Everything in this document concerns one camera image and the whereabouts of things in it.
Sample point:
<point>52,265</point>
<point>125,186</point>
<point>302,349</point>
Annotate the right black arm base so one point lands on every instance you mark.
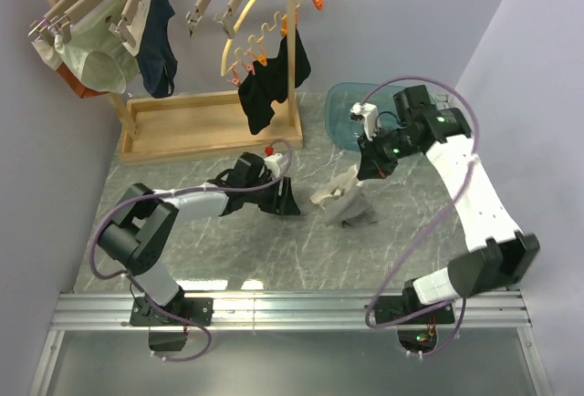
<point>416,324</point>

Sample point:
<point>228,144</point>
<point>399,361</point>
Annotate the black underwear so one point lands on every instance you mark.
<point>260,89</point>

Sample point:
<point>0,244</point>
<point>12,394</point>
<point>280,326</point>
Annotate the grey and cream underwear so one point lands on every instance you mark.
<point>343,201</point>

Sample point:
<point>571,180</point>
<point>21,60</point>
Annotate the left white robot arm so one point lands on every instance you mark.
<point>136,233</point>

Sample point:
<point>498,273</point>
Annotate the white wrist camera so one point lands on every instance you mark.
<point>367,114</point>
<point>277,163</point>

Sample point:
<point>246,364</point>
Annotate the orange underwear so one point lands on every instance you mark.
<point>75,85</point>

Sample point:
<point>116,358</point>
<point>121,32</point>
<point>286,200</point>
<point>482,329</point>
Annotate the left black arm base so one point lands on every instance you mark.
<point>169,326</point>

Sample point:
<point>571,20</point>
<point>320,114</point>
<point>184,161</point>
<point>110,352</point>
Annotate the wooden drying rack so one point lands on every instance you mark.
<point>188,126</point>

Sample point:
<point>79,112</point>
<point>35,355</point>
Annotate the navy blue underwear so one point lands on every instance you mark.
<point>157,63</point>

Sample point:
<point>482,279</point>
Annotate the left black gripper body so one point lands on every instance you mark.
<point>268,198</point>

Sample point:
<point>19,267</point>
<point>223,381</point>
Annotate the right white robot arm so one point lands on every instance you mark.
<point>498,252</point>

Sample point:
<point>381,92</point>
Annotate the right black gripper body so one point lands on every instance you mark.
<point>384,151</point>

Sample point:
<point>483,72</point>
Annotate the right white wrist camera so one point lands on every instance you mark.
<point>367,114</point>

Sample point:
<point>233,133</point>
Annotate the light green underwear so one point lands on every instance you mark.
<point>96,56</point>

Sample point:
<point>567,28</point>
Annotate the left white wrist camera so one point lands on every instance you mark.
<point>277,163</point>

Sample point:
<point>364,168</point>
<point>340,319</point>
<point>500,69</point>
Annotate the aluminium mounting rail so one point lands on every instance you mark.
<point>266,310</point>

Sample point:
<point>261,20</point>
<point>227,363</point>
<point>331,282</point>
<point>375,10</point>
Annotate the blue plastic basin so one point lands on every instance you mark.
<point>344,131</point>

